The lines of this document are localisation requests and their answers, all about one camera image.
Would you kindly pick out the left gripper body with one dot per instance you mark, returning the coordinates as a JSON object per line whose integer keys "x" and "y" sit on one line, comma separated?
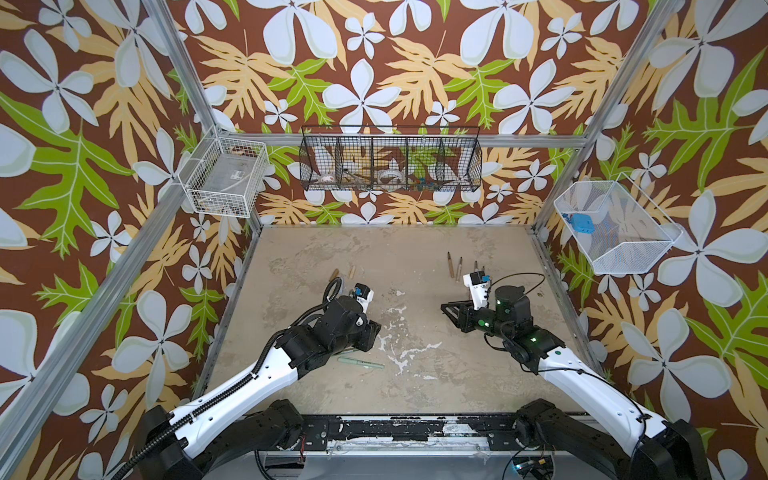
{"x": 362, "y": 336}

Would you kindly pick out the black wire basket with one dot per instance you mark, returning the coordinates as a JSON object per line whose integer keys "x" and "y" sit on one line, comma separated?
{"x": 390, "y": 158}

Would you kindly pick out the beige pen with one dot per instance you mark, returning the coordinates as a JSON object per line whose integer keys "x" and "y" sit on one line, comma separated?
{"x": 459, "y": 269}

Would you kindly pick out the white wire basket left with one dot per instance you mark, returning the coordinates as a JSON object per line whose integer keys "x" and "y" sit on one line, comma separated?
{"x": 223, "y": 175}

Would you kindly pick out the light green pen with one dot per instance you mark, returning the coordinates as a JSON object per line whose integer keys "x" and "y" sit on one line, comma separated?
{"x": 360, "y": 363}

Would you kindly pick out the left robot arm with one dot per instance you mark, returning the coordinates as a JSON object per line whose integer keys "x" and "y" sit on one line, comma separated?
{"x": 180, "y": 444}

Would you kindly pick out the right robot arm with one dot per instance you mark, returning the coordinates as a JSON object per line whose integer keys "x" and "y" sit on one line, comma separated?
{"x": 629, "y": 442}

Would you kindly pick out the blue object in basket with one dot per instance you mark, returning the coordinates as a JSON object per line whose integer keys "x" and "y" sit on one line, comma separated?
{"x": 582, "y": 223}

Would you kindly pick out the white mesh basket right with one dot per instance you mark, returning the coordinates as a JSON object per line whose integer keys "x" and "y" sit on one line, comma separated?
{"x": 633, "y": 232}

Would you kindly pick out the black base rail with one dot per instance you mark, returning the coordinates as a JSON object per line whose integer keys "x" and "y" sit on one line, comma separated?
{"x": 491, "y": 431}

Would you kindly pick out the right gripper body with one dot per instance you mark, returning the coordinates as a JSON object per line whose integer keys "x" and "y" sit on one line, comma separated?
{"x": 466, "y": 315}

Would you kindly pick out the brown pen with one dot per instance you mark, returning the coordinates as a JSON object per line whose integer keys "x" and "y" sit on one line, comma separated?
{"x": 451, "y": 267}

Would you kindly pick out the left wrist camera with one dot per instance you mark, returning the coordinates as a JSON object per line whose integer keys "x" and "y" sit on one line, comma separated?
{"x": 363, "y": 295}

